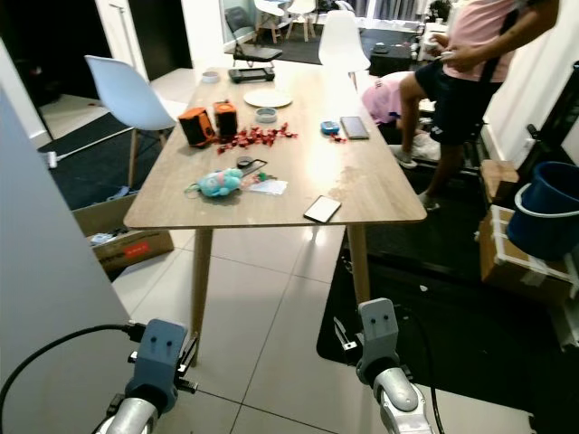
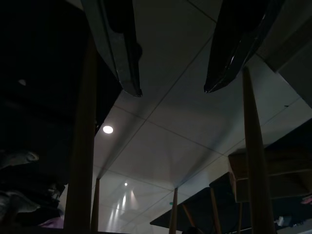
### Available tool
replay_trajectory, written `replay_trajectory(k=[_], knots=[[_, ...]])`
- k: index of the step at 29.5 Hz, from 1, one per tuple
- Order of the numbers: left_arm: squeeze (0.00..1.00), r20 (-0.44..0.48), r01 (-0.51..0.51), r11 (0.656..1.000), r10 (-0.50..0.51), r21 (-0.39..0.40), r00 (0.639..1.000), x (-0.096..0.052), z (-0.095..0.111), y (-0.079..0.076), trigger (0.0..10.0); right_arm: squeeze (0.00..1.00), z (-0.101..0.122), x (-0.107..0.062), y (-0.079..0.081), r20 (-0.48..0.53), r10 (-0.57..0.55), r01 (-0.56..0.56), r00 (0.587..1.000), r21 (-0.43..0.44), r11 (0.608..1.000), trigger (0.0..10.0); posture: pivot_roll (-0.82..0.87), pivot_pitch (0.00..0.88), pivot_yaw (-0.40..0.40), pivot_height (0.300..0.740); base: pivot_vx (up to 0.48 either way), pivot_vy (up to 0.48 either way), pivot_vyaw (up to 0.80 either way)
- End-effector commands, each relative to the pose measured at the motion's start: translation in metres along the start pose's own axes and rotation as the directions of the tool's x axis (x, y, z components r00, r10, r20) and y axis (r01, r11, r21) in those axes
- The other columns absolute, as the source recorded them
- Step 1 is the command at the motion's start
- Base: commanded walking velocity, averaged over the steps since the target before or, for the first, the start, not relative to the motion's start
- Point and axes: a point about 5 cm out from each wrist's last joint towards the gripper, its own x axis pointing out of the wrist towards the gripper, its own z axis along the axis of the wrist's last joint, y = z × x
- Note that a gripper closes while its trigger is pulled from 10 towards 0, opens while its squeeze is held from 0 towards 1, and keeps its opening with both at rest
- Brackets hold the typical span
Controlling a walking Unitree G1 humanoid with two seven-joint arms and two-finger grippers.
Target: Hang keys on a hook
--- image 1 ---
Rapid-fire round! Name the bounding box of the teal plush keychain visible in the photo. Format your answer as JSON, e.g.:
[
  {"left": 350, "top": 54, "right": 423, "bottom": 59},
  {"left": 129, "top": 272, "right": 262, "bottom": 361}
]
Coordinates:
[{"left": 184, "top": 167, "right": 244, "bottom": 201}]

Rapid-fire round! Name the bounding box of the open red-label cardboard box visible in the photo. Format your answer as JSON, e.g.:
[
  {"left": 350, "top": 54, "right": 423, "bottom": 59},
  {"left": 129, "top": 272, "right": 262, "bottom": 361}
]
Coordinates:
[{"left": 72, "top": 192, "right": 176, "bottom": 275}]

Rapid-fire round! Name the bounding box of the white-edged smartphone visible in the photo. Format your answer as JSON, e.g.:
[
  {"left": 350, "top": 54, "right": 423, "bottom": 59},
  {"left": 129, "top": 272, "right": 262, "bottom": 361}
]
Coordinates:
[{"left": 302, "top": 193, "right": 344, "bottom": 225}]

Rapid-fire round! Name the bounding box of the large black floor mat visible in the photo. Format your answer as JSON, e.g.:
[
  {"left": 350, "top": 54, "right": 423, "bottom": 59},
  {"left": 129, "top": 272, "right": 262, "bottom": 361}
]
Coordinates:
[{"left": 316, "top": 194, "right": 579, "bottom": 415}]

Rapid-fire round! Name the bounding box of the white partition board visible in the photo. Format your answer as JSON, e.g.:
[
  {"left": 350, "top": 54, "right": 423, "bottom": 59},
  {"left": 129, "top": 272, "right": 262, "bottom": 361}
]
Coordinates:
[{"left": 0, "top": 95, "right": 134, "bottom": 434}]

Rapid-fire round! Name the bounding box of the clear plastic packet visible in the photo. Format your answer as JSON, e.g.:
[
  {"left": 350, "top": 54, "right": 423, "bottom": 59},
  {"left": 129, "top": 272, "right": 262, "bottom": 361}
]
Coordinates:
[{"left": 242, "top": 178, "right": 290, "bottom": 197}]

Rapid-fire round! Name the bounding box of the wooden dining table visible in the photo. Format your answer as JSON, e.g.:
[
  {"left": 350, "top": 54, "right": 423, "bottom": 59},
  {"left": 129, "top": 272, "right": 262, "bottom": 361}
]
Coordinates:
[{"left": 124, "top": 60, "right": 428, "bottom": 343}]

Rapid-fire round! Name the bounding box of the large taped cardboard box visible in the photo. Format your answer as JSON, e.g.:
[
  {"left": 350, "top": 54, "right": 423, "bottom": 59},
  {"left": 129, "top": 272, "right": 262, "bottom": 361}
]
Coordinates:
[{"left": 478, "top": 203, "right": 579, "bottom": 304}]

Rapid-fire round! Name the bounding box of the dark floor rug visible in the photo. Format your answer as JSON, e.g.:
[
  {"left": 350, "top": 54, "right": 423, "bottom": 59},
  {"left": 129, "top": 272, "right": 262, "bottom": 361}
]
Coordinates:
[{"left": 45, "top": 110, "right": 193, "bottom": 211}]

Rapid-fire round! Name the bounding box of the dark smartphone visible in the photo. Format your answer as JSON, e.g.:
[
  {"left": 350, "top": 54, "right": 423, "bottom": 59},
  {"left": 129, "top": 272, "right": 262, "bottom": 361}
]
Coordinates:
[{"left": 339, "top": 115, "right": 372, "bottom": 141}]

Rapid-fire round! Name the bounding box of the pile of red candies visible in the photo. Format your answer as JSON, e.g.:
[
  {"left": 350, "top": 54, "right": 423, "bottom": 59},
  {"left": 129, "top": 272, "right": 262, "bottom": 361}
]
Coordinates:
[{"left": 217, "top": 123, "right": 299, "bottom": 154}]

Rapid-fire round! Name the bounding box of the small brown wooden box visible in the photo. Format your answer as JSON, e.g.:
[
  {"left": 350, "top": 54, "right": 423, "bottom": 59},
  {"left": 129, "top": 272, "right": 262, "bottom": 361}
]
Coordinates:
[{"left": 480, "top": 158, "right": 519, "bottom": 203}]

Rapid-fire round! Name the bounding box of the orange speaker box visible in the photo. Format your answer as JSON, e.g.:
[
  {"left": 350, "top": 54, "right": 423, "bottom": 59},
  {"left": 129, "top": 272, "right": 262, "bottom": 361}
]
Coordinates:
[{"left": 178, "top": 107, "right": 216, "bottom": 148}]

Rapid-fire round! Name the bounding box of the black and orange speaker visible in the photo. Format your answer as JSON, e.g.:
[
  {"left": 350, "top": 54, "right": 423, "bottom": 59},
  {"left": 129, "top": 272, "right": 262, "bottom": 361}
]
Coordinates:
[{"left": 213, "top": 100, "right": 240, "bottom": 141}]

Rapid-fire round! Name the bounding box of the small white floor device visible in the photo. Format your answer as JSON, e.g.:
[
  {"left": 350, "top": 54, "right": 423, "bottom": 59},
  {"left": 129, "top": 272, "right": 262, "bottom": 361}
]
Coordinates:
[{"left": 40, "top": 149, "right": 68, "bottom": 170}]

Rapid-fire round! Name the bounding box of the blue plastic bucket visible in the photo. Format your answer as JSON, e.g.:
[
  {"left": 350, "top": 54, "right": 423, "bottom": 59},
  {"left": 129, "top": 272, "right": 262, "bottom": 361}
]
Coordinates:
[{"left": 506, "top": 161, "right": 579, "bottom": 261}]

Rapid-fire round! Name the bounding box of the pink fabric bundle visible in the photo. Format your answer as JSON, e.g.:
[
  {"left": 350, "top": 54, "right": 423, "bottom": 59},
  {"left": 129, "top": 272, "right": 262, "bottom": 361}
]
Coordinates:
[{"left": 359, "top": 71, "right": 417, "bottom": 124}]

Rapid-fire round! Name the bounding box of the round beige plate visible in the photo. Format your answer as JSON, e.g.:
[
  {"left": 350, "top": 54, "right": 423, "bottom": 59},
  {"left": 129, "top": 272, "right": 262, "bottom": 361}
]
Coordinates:
[{"left": 242, "top": 88, "right": 294, "bottom": 109}]

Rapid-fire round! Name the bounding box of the white plastic chair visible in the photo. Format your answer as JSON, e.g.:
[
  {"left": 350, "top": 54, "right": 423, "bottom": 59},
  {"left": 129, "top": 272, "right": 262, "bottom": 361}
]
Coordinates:
[
  {"left": 84, "top": 55, "right": 180, "bottom": 182},
  {"left": 318, "top": 9, "right": 373, "bottom": 75}
]

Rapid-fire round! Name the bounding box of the person in pink shirt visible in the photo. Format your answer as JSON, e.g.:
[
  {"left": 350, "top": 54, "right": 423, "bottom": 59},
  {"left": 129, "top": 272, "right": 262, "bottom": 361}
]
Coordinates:
[{"left": 392, "top": 0, "right": 560, "bottom": 211}]

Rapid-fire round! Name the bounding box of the black flat tray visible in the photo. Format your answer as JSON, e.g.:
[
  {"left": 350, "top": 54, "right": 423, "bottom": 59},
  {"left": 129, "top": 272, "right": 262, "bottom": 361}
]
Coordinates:
[{"left": 228, "top": 65, "right": 278, "bottom": 85}]

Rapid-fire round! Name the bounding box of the black office chair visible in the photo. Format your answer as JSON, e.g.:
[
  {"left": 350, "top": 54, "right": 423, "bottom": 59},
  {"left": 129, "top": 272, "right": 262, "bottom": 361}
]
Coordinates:
[{"left": 223, "top": 5, "right": 283, "bottom": 64}]

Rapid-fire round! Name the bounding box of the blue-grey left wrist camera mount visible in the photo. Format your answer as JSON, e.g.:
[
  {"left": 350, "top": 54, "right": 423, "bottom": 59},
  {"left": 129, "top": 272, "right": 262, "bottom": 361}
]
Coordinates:
[{"left": 127, "top": 318, "right": 189, "bottom": 412}]

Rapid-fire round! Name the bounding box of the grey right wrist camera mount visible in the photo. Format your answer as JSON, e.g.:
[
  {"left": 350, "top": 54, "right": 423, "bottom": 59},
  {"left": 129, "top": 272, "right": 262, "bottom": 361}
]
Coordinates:
[{"left": 356, "top": 297, "right": 403, "bottom": 385}]

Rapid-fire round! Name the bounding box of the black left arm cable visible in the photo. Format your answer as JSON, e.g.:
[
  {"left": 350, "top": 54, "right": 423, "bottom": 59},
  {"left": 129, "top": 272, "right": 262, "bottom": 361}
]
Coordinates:
[{"left": 0, "top": 322, "right": 147, "bottom": 399}]

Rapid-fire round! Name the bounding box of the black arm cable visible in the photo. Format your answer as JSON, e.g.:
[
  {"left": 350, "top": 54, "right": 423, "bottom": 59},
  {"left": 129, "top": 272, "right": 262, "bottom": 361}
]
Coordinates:
[
  {"left": 401, "top": 310, "right": 439, "bottom": 428},
  {"left": 0, "top": 322, "right": 147, "bottom": 399}
]

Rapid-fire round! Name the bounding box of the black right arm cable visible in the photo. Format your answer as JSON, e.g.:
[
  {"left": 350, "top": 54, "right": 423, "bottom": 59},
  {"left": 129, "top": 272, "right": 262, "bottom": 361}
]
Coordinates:
[{"left": 401, "top": 310, "right": 439, "bottom": 428}]

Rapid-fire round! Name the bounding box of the black metal frame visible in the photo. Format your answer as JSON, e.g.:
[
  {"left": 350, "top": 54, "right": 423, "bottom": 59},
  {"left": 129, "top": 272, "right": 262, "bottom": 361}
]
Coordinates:
[{"left": 527, "top": 54, "right": 579, "bottom": 165}]

